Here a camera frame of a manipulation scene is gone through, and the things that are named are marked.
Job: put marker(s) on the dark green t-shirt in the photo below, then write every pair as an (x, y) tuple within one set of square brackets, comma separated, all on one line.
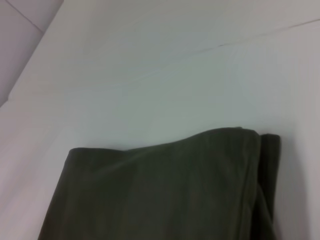
[(162, 195)]

